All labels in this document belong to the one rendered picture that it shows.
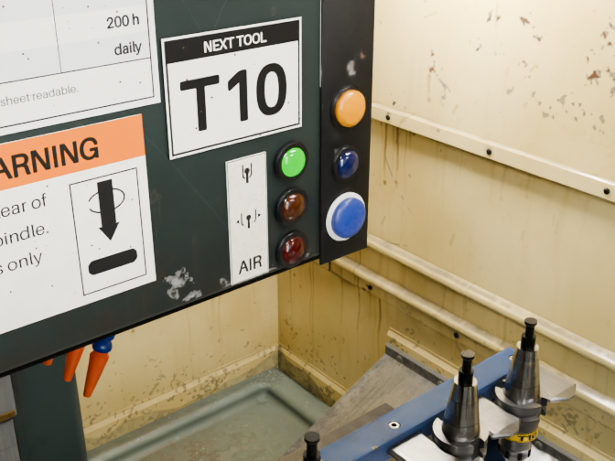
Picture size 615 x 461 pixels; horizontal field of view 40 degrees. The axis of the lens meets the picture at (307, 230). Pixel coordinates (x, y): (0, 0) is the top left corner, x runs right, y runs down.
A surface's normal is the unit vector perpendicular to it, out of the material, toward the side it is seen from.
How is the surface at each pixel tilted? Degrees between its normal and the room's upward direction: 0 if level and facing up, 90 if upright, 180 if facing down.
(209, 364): 90
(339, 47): 90
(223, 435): 0
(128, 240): 90
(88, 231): 90
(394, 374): 25
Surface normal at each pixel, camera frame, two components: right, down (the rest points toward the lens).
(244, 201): 0.63, 0.33
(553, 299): -0.78, 0.27
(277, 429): 0.00, -0.90
